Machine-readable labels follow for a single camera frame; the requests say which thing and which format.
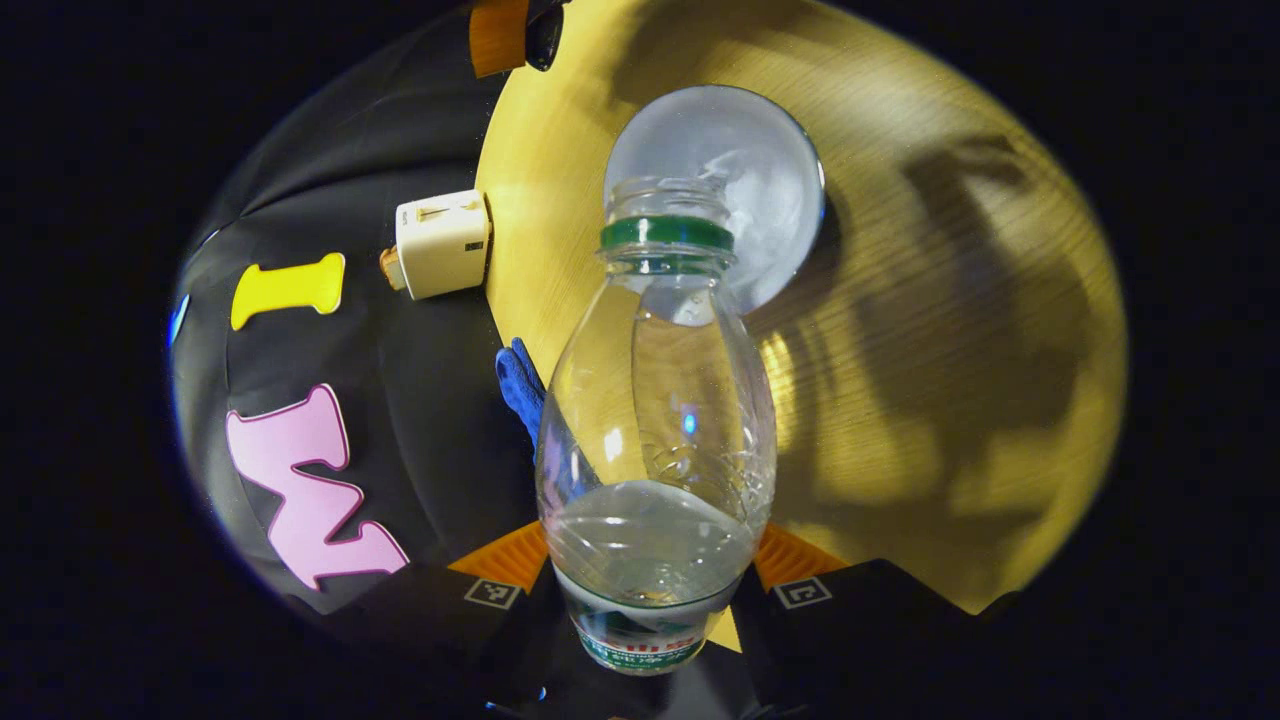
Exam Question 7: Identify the blue folded towel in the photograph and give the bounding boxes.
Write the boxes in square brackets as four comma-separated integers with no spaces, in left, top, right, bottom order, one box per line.
[494,337,547,447]

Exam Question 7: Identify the clear plastic water bottle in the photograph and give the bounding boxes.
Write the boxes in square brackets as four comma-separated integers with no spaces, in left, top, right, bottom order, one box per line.
[535,177,779,677]

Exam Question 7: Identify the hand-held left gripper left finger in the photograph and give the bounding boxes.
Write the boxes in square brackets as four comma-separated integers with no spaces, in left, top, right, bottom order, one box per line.
[325,520,581,706]

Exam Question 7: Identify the black backdrop cloth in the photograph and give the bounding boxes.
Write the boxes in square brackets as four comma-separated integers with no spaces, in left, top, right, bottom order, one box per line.
[170,5,561,616]

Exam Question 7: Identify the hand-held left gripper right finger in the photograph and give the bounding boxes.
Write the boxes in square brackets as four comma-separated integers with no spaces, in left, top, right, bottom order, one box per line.
[733,520,1001,713]

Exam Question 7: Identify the white toaster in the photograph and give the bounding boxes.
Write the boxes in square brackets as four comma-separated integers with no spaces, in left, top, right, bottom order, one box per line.
[394,189,494,301]

